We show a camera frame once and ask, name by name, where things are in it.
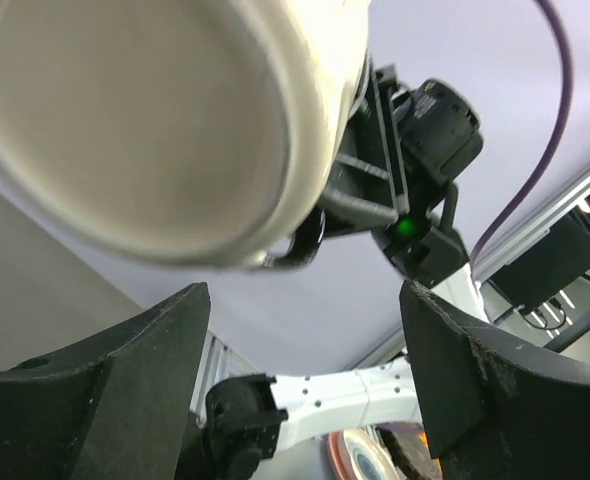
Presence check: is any red patterned small bowl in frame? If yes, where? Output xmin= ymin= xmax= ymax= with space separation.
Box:
xmin=327 ymin=429 xmax=404 ymax=480

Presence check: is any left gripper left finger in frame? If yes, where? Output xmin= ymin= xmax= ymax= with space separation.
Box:
xmin=0 ymin=283 xmax=211 ymax=479

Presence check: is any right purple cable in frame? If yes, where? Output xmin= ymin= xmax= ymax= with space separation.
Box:
xmin=469 ymin=0 xmax=575 ymax=266

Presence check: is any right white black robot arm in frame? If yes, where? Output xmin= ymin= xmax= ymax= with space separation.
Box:
xmin=202 ymin=66 xmax=483 ymax=479

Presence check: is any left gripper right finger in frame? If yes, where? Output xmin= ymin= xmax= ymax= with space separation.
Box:
xmin=399 ymin=281 xmax=590 ymax=480

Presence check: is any cream beige mug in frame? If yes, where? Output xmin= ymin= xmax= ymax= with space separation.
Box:
xmin=0 ymin=1 xmax=369 ymax=267

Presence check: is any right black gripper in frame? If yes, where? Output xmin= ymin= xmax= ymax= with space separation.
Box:
xmin=319 ymin=65 xmax=410 ymax=238

